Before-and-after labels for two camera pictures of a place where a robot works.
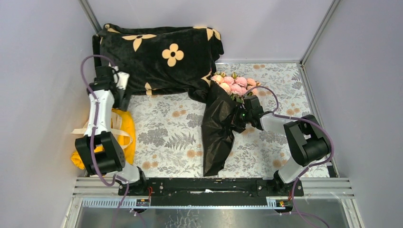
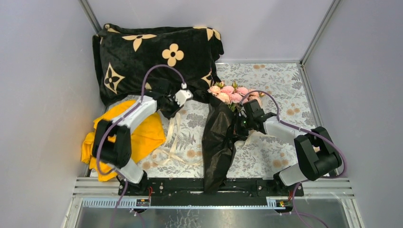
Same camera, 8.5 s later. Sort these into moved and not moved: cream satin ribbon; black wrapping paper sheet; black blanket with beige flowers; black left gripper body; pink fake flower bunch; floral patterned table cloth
Moved: pink fake flower bunch; cream satin ribbon; black left gripper body
Not moved: floral patterned table cloth; black blanket with beige flowers; black wrapping paper sheet
